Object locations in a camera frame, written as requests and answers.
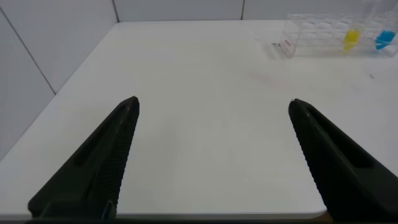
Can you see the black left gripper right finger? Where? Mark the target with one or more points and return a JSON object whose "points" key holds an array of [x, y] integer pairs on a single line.
{"points": [[348, 174]]}

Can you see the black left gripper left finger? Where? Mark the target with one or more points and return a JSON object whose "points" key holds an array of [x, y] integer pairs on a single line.
{"points": [[93, 177]]}

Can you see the test tube with yellow pigment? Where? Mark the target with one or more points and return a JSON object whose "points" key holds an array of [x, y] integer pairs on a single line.
{"points": [[352, 39]]}

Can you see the clear acrylic test tube rack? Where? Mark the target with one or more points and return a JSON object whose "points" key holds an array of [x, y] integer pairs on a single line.
{"points": [[320, 40]]}

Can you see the test tube with blue pigment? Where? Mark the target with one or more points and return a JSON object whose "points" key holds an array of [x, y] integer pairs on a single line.
{"points": [[385, 39]]}

